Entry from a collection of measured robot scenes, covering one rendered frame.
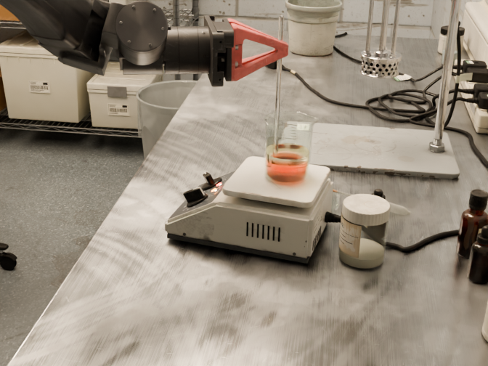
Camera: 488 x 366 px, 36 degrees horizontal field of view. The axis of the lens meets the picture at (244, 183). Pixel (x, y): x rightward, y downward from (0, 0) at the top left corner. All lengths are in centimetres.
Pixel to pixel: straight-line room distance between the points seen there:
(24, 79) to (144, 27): 245
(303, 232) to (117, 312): 25
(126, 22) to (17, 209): 206
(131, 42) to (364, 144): 61
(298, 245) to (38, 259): 165
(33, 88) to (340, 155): 216
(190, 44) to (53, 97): 237
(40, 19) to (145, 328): 35
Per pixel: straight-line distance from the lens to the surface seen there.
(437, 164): 128
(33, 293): 234
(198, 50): 90
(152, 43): 83
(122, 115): 315
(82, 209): 280
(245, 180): 97
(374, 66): 125
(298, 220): 93
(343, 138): 135
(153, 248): 100
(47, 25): 85
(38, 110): 330
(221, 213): 96
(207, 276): 93
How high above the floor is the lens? 124
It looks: 25 degrees down
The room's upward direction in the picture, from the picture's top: 1 degrees clockwise
